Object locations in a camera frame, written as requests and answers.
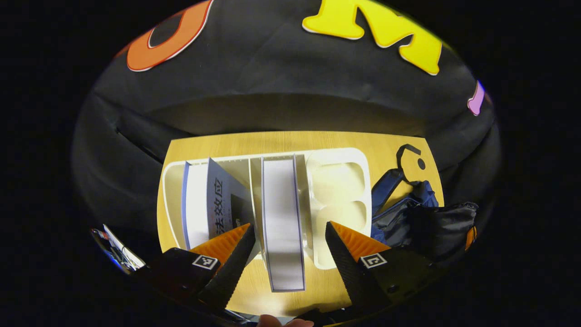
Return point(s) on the blue schoolbag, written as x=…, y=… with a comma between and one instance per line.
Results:
x=438, y=227

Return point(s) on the background equipment clutter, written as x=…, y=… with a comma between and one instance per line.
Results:
x=120, y=252

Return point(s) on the white bookshelf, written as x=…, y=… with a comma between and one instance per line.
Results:
x=338, y=181

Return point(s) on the white cover book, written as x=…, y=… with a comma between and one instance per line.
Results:
x=281, y=218

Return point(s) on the lavender illustrated cover book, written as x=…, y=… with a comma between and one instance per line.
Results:
x=222, y=200

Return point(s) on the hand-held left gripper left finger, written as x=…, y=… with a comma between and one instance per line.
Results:
x=229, y=268

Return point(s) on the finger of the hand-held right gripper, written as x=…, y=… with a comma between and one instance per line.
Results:
x=471, y=237

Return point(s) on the black backdrop cloth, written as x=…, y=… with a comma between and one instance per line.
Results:
x=272, y=68

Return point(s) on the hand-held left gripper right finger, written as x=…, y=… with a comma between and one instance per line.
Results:
x=349, y=272

